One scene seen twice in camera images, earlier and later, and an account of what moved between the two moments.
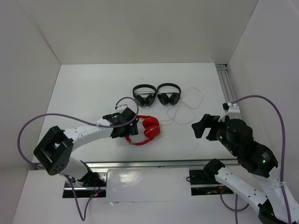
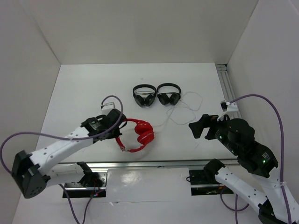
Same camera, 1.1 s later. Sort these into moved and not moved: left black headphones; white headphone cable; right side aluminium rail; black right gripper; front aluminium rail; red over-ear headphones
Moved: red over-ear headphones; white headphone cable
Not moved: black right gripper; front aluminium rail; left black headphones; right side aluminium rail
